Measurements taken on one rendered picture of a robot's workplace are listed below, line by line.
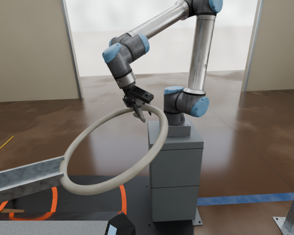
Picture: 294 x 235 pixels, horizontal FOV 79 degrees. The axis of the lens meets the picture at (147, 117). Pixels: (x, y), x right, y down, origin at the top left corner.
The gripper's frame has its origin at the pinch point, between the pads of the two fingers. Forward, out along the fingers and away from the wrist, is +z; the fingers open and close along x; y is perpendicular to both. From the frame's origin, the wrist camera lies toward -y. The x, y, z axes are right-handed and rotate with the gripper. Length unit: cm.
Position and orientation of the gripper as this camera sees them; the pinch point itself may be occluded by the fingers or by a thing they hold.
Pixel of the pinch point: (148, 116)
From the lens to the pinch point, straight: 90.7
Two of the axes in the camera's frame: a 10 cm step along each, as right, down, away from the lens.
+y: -7.4, -0.6, 6.7
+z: 3.9, 7.7, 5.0
